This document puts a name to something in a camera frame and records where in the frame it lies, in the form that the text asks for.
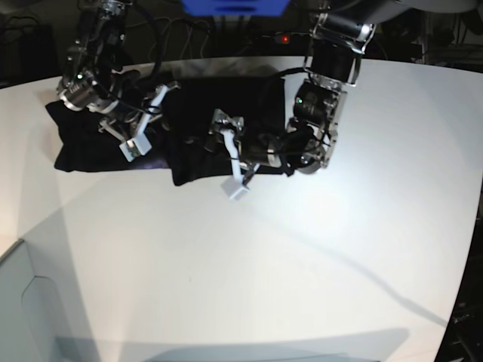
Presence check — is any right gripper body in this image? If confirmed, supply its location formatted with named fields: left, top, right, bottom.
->
left=100, top=81, right=180, bottom=146

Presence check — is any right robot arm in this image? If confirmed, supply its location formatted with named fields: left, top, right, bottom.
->
left=57, top=1, right=180, bottom=154

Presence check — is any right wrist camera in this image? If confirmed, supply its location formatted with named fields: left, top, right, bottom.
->
left=119, top=133, right=152, bottom=162

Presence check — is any black power strip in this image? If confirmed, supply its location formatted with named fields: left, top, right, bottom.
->
left=260, top=32, right=310, bottom=47

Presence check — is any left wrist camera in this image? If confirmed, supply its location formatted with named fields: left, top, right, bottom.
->
left=221, top=177, right=250, bottom=201

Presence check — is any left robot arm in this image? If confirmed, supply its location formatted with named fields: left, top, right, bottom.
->
left=209, top=1, right=409, bottom=198

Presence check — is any black T-shirt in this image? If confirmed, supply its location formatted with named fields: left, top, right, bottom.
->
left=45, top=77, right=285, bottom=186

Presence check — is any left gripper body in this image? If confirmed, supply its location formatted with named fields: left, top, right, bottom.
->
left=207, top=109, right=298, bottom=187

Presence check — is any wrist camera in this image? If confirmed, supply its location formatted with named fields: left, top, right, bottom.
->
left=119, top=133, right=152, bottom=162
left=221, top=177, right=250, bottom=201

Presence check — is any blue plastic box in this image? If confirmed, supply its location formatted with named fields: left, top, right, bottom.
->
left=182, top=0, right=290, bottom=17

